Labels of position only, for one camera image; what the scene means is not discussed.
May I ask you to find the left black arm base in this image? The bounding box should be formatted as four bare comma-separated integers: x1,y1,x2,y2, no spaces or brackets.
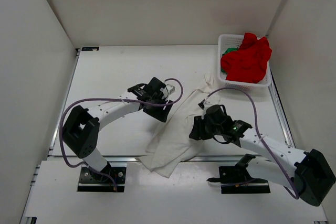
77,164,127,193

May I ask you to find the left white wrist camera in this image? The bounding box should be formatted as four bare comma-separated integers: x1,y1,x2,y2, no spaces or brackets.
160,84,175,99

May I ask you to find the white t shirt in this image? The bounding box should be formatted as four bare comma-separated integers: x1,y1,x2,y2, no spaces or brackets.
137,73,215,178

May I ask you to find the red t shirt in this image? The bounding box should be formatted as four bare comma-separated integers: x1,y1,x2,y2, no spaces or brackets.
220,33,272,83

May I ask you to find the white plastic basket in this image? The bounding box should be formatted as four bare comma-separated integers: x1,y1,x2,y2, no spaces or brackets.
216,34,271,90

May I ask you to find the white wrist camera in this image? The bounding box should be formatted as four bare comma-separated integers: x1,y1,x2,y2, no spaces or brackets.
198,100,208,110
160,84,175,99

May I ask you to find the green t shirt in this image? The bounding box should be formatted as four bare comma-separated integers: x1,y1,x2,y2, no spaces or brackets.
221,47,238,73

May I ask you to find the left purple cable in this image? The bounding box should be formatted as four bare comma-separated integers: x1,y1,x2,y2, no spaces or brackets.
59,78,184,192

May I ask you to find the black label sticker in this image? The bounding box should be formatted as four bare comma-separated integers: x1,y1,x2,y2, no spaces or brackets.
81,47,99,51

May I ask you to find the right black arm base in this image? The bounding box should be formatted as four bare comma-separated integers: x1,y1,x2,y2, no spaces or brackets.
207,154,270,194

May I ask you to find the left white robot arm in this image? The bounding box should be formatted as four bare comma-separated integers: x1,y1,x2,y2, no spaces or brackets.
61,77,175,174

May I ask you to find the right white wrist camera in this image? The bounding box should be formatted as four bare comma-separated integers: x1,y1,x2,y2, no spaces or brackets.
198,100,208,110

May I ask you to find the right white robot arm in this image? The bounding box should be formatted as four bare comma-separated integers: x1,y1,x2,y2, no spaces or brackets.
189,102,335,207

